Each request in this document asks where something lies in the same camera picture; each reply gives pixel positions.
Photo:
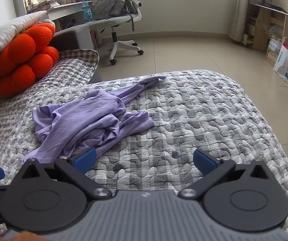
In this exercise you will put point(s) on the teal plastic bag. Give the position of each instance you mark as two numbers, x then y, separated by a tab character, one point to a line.
87	12

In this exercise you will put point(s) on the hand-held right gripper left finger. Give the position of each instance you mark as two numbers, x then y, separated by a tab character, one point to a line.
85	162

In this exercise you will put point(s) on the grey checked sofa cover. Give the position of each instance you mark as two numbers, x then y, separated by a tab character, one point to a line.
68	67

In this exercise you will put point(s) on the plush toy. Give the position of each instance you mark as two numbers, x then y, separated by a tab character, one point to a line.
47	22

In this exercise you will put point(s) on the stack of books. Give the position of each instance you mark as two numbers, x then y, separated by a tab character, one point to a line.
46	5

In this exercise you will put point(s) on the red white box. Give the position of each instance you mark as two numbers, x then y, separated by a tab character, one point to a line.
95	37

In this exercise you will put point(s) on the purple pants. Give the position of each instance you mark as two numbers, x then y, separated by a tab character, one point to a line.
83	115

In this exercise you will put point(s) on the grey backpack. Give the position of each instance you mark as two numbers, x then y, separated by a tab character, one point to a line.
108	5

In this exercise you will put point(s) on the grey white puckered quilt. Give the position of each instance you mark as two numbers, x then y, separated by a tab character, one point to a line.
196	120

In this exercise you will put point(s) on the white grey office chair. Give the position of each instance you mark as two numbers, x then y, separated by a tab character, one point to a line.
123	44

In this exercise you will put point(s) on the white pillow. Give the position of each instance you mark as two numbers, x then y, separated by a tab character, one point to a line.
13	27

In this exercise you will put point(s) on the orange pumpkin cushion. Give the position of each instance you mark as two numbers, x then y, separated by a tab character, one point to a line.
40	65
22	45

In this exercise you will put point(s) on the white plastic bag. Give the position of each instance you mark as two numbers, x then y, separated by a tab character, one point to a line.
275	45

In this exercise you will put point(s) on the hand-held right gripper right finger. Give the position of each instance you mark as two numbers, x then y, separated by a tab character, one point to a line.
204	162

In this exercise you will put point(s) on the orange pumpkin cushions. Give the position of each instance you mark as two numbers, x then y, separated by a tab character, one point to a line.
71	37

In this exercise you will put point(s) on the wooden shelf desk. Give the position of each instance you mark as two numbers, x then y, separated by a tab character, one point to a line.
261	30

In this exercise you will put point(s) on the white desk with shelves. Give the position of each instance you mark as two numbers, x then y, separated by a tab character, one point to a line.
66	8

